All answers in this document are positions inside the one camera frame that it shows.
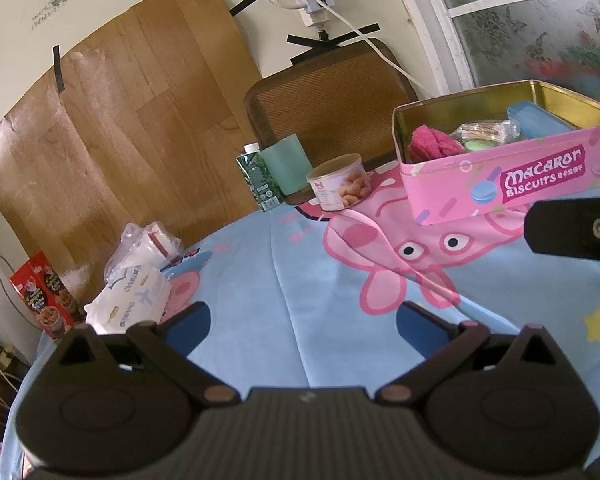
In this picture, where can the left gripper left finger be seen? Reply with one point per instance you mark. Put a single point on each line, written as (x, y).
(157, 348)

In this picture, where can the blue plastic case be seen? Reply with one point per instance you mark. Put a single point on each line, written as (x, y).
(534, 122)

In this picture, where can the blue pig print tablecloth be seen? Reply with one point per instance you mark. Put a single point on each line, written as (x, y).
(299, 298)

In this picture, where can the pink macaron biscuit tin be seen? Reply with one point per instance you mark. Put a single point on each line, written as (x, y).
(511, 175)

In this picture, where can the brown wood pattern sheet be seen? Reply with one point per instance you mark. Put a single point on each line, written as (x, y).
(142, 121)

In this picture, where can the white frosted glass door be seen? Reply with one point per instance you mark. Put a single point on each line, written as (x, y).
(471, 43)

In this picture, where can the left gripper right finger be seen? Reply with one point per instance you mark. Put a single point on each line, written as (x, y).
(468, 363)

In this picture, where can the pink knitted cloth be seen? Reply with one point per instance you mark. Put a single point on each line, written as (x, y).
(430, 144)

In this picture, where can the green drink carton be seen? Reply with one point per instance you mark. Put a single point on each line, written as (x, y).
(261, 184)

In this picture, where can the pink white snack can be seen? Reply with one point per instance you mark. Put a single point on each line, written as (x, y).
(340, 183)

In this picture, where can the large white tissue pack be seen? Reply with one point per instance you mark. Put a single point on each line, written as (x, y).
(132, 295)

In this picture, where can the red cereal box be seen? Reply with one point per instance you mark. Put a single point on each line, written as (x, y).
(46, 296)

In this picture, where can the teal plastic cup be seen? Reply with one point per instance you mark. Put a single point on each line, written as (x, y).
(288, 164)

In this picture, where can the light green cloth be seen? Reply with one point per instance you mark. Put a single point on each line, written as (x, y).
(479, 145)

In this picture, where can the clear bag of cotton pads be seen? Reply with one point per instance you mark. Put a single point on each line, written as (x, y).
(152, 245)

